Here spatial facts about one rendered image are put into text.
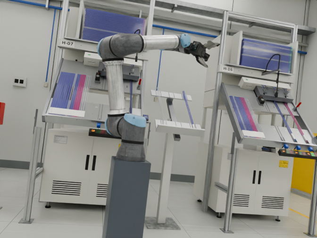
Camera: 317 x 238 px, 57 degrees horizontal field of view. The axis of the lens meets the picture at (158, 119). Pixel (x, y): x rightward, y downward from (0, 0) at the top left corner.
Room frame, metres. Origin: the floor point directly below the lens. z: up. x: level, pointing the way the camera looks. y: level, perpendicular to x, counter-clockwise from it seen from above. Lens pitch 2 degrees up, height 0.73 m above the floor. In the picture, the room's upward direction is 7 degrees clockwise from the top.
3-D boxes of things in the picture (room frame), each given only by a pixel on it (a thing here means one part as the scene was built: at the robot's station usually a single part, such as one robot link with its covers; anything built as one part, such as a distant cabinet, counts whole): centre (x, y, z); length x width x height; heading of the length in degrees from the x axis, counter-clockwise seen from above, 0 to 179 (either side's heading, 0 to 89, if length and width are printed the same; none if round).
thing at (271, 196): (2.76, -0.92, 0.65); 1.01 x 0.73 x 1.29; 11
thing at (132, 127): (1.52, 0.12, 0.72); 0.13 x 0.12 x 0.14; 42
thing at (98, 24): (2.56, 0.48, 1.52); 0.51 x 0.13 x 0.27; 101
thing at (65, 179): (2.66, 0.56, 0.31); 0.70 x 0.65 x 0.62; 101
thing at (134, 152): (1.52, 0.12, 0.60); 0.15 x 0.15 x 0.10
